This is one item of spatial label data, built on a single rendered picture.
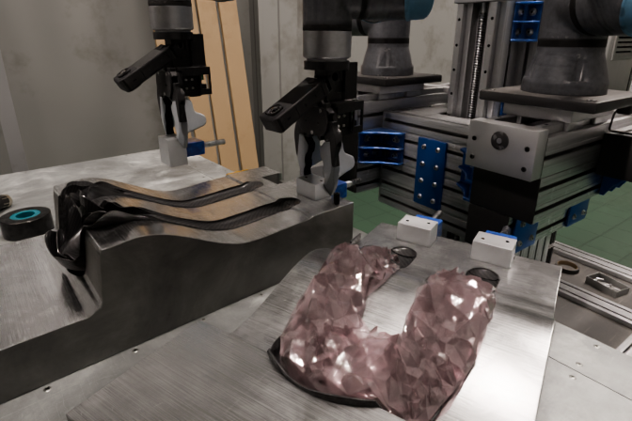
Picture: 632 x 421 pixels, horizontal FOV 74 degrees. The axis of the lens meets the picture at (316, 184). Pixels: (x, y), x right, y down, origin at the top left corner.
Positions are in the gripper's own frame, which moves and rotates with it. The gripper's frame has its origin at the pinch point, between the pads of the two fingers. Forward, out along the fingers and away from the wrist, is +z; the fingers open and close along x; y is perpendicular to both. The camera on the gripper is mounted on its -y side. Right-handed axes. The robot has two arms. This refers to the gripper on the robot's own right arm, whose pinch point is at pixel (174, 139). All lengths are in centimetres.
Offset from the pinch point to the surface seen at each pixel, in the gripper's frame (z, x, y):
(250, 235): 6.6, -34.4, -4.2
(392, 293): 5, -57, -1
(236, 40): -16, 150, 101
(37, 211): 11.4, 8.1, -24.3
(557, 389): 15, -70, 10
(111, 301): 8.0, -35.9, -22.9
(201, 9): -33, 155, 84
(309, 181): 3.3, -29.7, 10.2
